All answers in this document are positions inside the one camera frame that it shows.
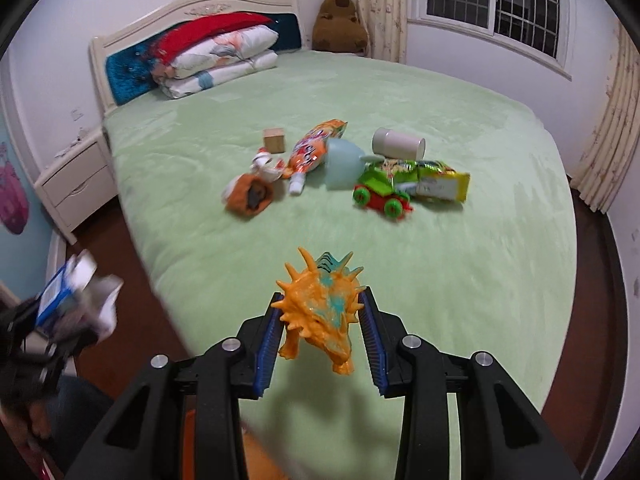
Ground white patterned pillows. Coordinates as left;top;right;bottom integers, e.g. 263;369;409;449
159;50;279;101

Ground orange snack packet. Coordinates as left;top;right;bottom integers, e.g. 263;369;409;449
281;119;348;196

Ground person's jeans leg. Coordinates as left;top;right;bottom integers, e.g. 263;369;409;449
30;375;118;476

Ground floral folded quilt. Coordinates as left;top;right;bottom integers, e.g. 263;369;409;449
152;25;280;81

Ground orange toy dinosaur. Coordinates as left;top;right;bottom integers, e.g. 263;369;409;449
270;246;367;376

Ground cream floral curtain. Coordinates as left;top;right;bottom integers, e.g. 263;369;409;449
570;25;640;213
332;0;408;63

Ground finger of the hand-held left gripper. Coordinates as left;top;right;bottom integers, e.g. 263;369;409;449
47;327;101;376

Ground white bed headboard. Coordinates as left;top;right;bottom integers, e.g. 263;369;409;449
89;0;306;118

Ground white cup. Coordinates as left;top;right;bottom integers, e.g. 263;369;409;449
372;127;427;161

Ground green toy truck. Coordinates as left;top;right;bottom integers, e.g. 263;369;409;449
352;162;415;221

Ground brown plush toy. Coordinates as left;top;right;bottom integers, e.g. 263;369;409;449
312;0;369;56

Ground green snack packet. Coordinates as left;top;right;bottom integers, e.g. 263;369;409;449
380;157;471;204

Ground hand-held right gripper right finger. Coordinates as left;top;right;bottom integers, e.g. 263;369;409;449
357;286;581;480

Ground translucent plastic cup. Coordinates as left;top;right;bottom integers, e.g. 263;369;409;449
325;139;373;192

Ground white nightstand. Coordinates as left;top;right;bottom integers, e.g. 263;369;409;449
34;127;121;246

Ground orange brown soft toy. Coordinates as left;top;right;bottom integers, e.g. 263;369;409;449
222;172;275;219

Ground blue white crushed carton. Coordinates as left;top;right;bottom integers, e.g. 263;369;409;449
35;250;125;341

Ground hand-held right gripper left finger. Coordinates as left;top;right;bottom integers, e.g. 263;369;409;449
64;291;283;480

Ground pink wall sticker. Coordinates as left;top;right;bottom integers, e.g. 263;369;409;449
0;142;30;235

